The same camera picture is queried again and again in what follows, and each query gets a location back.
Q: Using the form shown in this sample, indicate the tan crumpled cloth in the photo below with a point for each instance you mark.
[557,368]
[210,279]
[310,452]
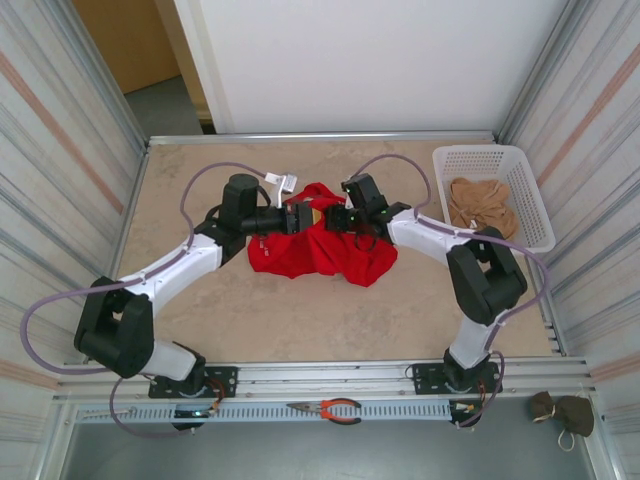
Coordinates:
[480,205]

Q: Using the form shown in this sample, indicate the white plastic perforated basket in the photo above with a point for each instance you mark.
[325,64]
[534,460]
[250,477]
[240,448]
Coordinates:
[530,200]

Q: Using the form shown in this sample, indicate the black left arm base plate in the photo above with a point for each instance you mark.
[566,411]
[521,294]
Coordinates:
[225,380]

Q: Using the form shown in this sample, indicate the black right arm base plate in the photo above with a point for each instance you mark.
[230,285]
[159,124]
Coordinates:
[425,377]

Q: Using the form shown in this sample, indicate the red t-shirt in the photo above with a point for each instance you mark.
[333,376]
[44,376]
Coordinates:
[320,255]

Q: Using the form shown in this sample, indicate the aluminium table edge bar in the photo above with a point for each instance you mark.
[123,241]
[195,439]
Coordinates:
[320,136]

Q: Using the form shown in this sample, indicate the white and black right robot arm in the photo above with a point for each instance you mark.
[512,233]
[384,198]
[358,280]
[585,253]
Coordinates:
[425,235]

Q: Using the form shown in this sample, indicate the wooden door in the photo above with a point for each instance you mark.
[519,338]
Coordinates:
[130,40]

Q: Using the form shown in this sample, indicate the aluminium frame post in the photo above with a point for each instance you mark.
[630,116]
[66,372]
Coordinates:
[542,65]
[102,75]

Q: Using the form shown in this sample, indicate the aluminium mounting rail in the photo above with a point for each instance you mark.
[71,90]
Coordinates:
[325,375]

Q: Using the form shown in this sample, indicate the dark brown cloth pouch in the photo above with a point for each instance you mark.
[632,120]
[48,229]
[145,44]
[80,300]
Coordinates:
[575,415]

